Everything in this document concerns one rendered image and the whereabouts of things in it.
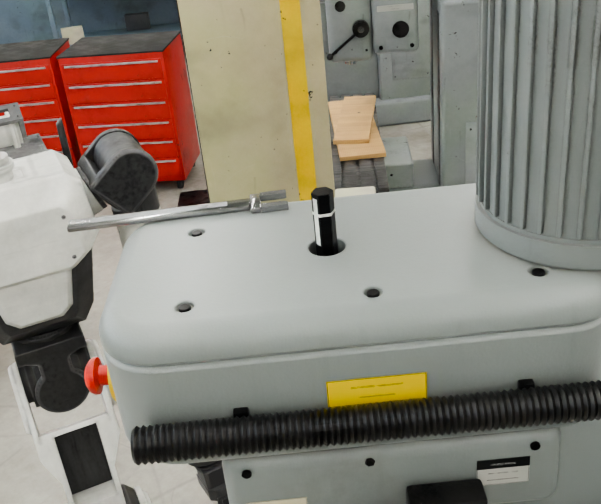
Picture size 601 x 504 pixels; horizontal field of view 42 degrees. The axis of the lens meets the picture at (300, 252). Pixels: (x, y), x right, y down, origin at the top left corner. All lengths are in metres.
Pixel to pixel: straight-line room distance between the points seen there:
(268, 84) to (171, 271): 1.78
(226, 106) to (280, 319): 1.89
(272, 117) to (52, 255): 1.28
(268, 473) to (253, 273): 0.20
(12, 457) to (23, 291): 2.25
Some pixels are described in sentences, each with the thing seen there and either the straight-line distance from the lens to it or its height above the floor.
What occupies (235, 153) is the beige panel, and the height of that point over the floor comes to 1.32.
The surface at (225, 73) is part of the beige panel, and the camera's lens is 2.51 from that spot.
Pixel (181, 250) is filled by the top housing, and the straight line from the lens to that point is 0.82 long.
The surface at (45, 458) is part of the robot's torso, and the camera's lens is 1.64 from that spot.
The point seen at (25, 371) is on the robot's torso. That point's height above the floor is 1.38.
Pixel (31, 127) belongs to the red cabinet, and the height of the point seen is 0.54.
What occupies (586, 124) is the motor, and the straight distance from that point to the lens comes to 0.69.
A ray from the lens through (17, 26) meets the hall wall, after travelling 10.37.
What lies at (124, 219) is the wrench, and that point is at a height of 1.90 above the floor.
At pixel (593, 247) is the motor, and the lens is 0.73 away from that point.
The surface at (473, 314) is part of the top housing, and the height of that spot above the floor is 1.88.
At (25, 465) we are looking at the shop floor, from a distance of 3.60.
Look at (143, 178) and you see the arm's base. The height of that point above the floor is 1.72.
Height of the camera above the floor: 2.27
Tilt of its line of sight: 29 degrees down
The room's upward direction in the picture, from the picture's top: 6 degrees counter-clockwise
